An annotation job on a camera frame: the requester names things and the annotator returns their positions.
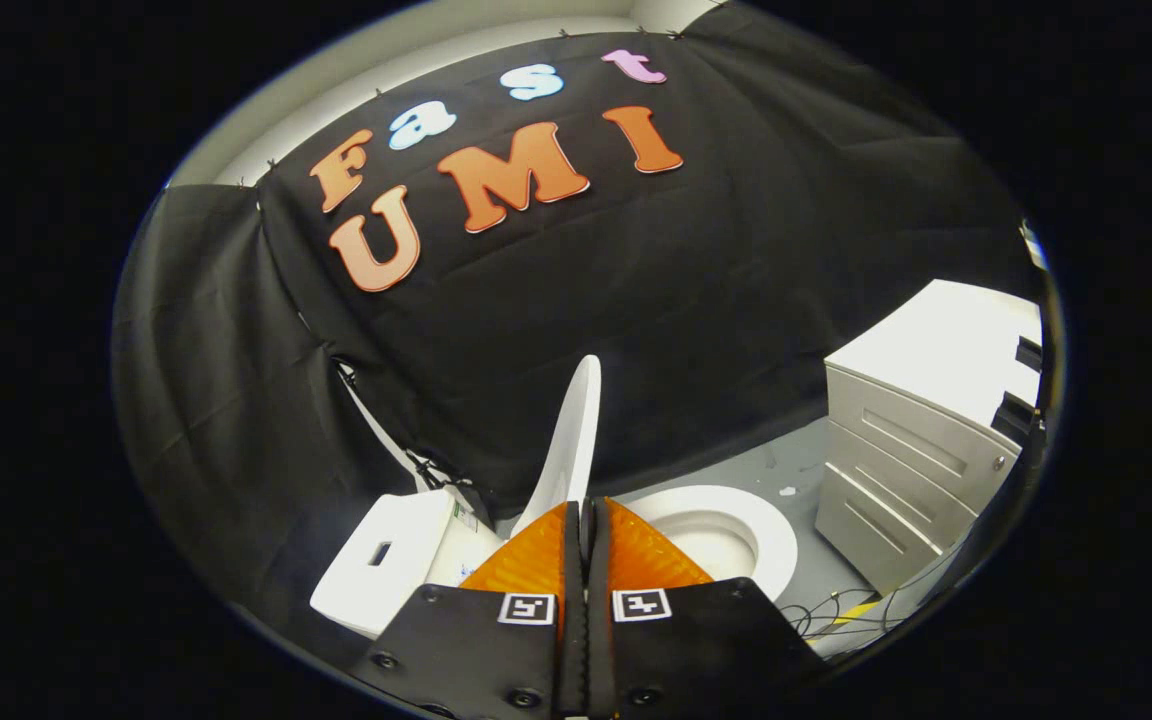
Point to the white drawer cabinet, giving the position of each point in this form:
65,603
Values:
906,440

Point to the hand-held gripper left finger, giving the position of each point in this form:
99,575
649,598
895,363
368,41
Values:
496,650

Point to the backdrop stand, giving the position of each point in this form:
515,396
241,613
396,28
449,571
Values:
381,425

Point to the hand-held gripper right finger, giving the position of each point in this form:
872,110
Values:
686,650

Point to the black device on cabinet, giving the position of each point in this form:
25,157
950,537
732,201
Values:
1021,418

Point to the black backdrop cloth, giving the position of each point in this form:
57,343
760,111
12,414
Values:
696,300

